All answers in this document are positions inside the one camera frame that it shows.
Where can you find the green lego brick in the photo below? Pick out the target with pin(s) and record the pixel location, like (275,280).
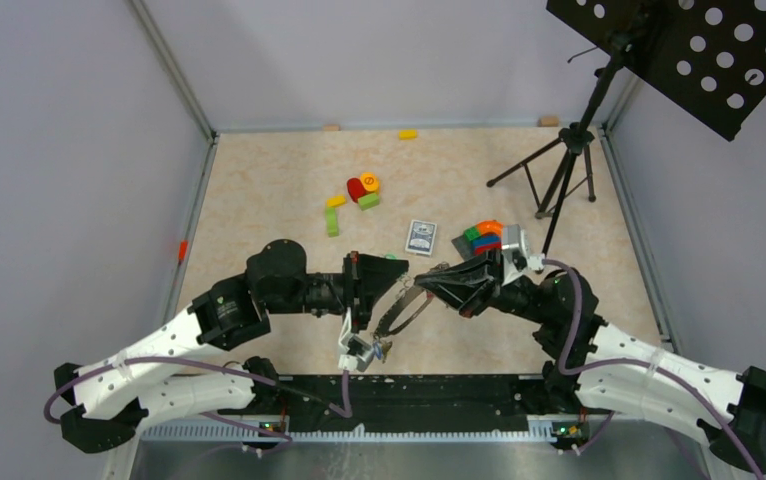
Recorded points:
(472,234)

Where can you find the yellow block at far edge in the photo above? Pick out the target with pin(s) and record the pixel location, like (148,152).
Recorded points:
(408,134)

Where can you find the black tripod stand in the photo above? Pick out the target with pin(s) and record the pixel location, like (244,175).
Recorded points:
(576,139)

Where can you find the red lego brick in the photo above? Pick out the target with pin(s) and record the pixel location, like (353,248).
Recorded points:
(487,250)

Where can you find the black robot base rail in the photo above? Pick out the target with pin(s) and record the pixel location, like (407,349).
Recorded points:
(401,404)

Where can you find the perforated metal keyring plate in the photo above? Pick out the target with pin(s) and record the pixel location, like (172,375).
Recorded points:
(387,326)

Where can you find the green rectangular block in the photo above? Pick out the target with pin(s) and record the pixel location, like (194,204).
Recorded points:
(368,201)

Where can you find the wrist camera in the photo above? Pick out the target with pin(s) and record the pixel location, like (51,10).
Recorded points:
(353,353)
(517,254)

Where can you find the yellow rectangular block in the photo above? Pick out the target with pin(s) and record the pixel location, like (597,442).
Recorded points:
(336,201)

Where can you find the black perforated panel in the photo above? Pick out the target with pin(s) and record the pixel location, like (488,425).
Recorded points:
(707,57)

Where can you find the orange round block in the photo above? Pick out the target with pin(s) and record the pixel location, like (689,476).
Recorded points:
(370,182)

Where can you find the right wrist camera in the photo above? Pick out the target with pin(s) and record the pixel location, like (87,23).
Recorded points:
(517,254)

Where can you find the blue lego brick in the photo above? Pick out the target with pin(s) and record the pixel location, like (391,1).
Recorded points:
(487,241)

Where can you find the grey lego baseplate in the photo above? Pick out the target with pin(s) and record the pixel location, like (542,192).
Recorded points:
(463,249)

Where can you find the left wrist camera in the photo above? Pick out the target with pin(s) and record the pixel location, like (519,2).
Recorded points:
(353,353)

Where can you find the orange curved lego tube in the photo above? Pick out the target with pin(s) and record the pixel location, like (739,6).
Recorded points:
(490,227)

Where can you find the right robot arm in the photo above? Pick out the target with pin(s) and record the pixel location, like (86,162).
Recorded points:
(603,367)

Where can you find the red cylinder block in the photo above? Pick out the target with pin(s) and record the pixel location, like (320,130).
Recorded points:
(356,189)

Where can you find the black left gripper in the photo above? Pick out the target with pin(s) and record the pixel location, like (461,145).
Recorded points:
(365,275)

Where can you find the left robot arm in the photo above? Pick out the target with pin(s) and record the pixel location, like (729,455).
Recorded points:
(169,374)

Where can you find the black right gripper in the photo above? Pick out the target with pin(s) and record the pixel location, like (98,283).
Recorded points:
(471,286)

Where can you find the playing card deck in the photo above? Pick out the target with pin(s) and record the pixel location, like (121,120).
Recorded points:
(421,237)

